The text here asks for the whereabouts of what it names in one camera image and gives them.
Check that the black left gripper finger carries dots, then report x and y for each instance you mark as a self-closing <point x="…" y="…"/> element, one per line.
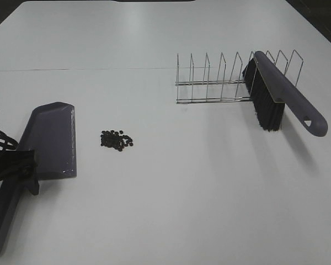
<point x="31" y="181"/>

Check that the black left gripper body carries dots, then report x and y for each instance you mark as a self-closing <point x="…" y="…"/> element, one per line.
<point x="17" y="164"/>

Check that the purple plastic dustpan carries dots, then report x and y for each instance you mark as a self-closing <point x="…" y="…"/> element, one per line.
<point x="51" y="133"/>

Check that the pile of coffee beans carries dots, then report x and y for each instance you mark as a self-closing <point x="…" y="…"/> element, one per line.
<point x="116" y="140"/>

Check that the purple brush black bristles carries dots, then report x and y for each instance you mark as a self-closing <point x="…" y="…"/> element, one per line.
<point x="271" y="91"/>

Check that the chrome wire dish rack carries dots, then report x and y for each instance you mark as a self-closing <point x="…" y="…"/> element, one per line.
<point x="219" y="82"/>

